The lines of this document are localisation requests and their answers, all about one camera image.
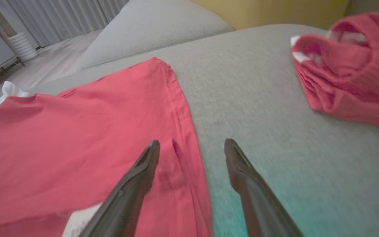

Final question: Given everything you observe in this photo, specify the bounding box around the yellow sofa back cushion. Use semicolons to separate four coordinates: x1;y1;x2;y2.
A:
191;0;350;31

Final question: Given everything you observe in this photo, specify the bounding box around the red jersey with large number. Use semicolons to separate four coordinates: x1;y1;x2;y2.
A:
0;57;215;237

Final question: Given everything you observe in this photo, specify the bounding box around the white ribbed cylinder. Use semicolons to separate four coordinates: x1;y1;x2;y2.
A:
8;32;39;63

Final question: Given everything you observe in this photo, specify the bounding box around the grey pleated curtain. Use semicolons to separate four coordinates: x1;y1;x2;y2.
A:
0;0;129;48

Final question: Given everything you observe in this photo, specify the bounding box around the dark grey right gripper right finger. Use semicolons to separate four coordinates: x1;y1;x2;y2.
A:
224;138;304;237

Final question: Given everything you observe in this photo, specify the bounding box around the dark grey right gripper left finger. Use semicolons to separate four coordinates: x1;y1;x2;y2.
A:
78;140;161;237

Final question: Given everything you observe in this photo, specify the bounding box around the red white-striped Bulls garment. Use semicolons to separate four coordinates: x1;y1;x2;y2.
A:
290;12;379;127

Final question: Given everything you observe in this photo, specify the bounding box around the grey rounded sofa seat cushion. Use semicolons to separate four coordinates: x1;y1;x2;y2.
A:
78;0;235;70

